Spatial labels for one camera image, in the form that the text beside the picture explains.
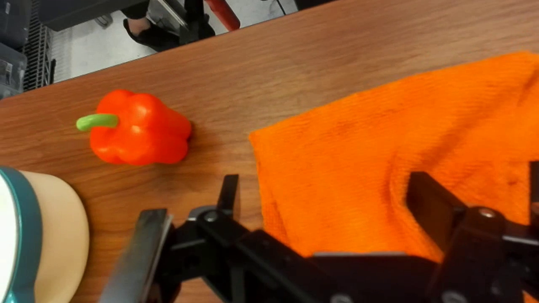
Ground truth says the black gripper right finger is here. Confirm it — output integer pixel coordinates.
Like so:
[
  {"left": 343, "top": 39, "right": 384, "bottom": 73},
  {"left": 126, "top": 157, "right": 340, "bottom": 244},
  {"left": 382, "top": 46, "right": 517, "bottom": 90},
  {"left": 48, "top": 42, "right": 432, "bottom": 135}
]
[{"left": 405, "top": 170, "right": 508, "bottom": 303}]

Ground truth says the gripper left finger with metal pad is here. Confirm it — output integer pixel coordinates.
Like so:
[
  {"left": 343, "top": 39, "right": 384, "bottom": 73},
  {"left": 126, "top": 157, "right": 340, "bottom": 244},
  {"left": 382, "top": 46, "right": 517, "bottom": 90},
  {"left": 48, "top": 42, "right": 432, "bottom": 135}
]
[{"left": 99, "top": 174, "right": 266, "bottom": 303}]

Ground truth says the orange cloth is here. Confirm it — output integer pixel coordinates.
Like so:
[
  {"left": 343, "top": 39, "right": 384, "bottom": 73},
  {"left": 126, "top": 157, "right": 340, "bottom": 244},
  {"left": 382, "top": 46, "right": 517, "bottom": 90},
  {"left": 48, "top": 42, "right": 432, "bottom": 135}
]
[{"left": 247, "top": 49, "right": 539, "bottom": 303}]

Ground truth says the cream bowl with teal rim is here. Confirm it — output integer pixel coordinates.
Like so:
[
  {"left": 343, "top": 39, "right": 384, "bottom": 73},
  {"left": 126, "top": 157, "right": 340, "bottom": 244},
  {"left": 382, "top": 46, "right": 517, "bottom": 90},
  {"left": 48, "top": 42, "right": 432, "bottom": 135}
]
[{"left": 0, "top": 165, "right": 92, "bottom": 303}]

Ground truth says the red bell pepper toy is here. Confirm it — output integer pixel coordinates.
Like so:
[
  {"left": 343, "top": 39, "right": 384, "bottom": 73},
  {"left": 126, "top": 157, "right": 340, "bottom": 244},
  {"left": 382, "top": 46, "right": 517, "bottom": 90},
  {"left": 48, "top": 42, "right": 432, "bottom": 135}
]
[{"left": 74, "top": 88, "right": 195, "bottom": 169}]

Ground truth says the black shoe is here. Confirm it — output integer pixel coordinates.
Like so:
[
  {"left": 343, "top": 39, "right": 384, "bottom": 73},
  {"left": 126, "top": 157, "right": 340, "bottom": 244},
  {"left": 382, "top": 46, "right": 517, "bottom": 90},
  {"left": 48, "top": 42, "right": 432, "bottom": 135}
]
[{"left": 121, "top": 15, "right": 183, "bottom": 54}]

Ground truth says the grey equipment rack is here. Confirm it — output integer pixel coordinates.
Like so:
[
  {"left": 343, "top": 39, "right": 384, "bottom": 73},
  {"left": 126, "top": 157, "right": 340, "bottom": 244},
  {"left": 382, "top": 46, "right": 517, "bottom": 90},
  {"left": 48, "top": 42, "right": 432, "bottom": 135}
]
[{"left": 0, "top": 0, "right": 58, "bottom": 101}]

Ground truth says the red pole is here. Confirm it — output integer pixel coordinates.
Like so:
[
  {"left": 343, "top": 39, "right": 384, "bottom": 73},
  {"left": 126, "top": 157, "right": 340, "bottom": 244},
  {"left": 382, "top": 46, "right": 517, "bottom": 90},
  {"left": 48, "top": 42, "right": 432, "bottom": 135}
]
[{"left": 203, "top": 0, "right": 242, "bottom": 34}]

